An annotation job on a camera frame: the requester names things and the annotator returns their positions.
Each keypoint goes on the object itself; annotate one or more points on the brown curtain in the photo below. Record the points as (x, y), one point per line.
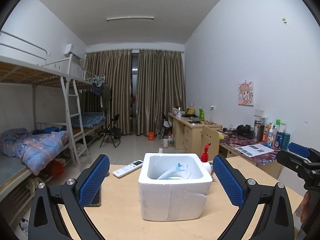
(160, 87)
(115, 67)

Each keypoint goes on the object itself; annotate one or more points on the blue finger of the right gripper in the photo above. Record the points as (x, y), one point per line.
(299, 149)

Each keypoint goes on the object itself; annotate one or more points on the white air conditioner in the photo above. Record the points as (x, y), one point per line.
(69, 51)

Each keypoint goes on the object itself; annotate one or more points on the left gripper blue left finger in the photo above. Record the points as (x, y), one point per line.
(90, 180)

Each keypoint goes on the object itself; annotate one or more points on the hanging dark clothes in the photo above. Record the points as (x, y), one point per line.
(104, 93)

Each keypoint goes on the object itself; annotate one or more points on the blue face mask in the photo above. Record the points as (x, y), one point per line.
(177, 172)

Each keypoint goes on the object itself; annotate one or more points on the steel thermos bottle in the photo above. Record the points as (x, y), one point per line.
(258, 130)

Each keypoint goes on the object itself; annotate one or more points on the black smartphone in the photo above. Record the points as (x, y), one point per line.
(96, 202)

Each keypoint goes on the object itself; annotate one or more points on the white mug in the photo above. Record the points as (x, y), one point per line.
(165, 142)

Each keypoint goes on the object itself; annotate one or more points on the anime girl poster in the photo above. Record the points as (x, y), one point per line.
(246, 93)

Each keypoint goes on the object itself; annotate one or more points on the white metal bunk bed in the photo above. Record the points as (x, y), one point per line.
(24, 73)

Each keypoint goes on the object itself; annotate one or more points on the light wooden desk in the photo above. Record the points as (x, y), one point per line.
(187, 136)

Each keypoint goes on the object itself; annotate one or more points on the patterned cloth covered desk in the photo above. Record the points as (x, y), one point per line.
(266, 162)

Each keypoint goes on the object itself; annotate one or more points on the black headphones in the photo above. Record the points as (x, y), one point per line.
(245, 131)

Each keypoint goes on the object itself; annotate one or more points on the black folding chair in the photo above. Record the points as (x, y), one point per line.
(112, 132)

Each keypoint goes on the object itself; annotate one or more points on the wooden chair smiley back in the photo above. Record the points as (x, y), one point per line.
(211, 137)

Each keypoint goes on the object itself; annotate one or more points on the blue plaid quilt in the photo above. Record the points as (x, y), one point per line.
(36, 151)

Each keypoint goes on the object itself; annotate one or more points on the brown left curtain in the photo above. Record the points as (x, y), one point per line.
(115, 67)

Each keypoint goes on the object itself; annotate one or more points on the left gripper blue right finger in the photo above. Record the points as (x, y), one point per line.
(226, 177)

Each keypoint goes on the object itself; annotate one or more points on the ceiling tube light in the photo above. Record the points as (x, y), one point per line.
(131, 18)

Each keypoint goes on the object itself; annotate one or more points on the white remote control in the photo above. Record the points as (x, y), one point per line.
(125, 170)

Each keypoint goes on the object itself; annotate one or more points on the brown right curtain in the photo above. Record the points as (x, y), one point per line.
(160, 87)

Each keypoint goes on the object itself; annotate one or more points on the toiletry bottles group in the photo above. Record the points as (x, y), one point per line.
(275, 135)

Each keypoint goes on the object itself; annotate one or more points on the orange box on floor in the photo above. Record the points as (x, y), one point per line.
(151, 135)

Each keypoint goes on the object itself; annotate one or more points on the white foam box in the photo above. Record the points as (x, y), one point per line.
(172, 200)

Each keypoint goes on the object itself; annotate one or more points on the printed paper sheet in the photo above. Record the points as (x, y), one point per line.
(254, 150)

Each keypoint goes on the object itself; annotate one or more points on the person's right hand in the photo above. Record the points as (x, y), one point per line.
(307, 205)

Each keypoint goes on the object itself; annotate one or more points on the green spray bottle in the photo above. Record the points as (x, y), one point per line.
(201, 114)

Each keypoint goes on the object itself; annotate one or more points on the white red pump bottle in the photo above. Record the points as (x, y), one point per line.
(205, 159)

